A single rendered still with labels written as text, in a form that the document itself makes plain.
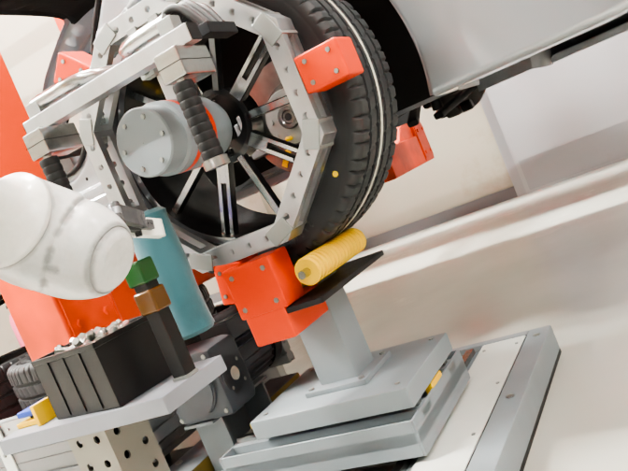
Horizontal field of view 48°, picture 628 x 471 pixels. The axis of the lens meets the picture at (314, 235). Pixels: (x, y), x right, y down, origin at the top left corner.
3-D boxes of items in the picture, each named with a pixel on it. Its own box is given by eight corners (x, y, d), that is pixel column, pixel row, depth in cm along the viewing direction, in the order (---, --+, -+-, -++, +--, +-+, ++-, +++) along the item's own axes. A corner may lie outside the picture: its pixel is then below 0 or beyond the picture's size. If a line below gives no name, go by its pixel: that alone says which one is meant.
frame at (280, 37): (371, 208, 134) (258, -65, 130) (358, 216, 129) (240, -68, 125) (166, 286, 161) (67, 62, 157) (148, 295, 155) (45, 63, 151)
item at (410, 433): (472, 381, 169) (457, 344, 168) (429, 460, 138) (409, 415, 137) (303, 419, 193) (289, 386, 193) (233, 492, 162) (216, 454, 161)
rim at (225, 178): (392, 38, 150) (198, -19, 167) (350, 39, 130) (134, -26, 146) (335, 250, 169) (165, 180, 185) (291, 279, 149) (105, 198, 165)
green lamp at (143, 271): (161, 276, 118) (151, 254, 118) (146, 283, 114) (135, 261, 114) (144, 282, 120) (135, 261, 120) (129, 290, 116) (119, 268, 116)
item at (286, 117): (301, 128, 187) (300, 104, 186) (298, 129, 186) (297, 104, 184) (280, 128, 190) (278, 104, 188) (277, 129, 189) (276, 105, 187)
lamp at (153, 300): (173, 304, 118) (164, 281, 118) (158, 311, 115) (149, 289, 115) (156, 309, 120) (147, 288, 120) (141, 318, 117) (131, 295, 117)
